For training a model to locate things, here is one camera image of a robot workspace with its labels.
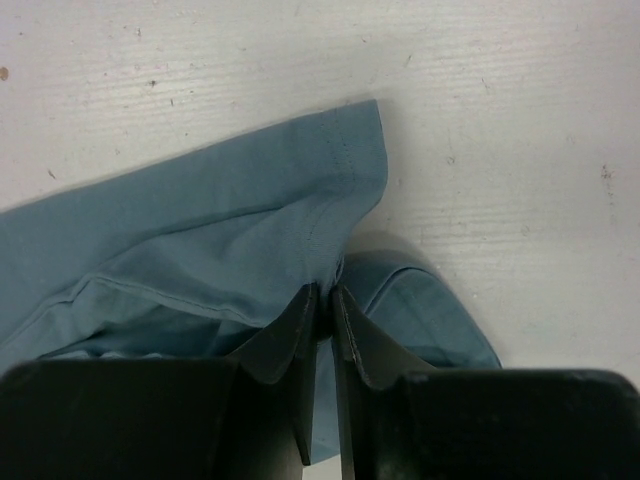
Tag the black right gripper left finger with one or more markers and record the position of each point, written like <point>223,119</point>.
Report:
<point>247,415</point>

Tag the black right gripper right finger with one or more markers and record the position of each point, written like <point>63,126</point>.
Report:
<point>401,418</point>

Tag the blue t shirt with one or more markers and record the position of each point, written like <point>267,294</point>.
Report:
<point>192,257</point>

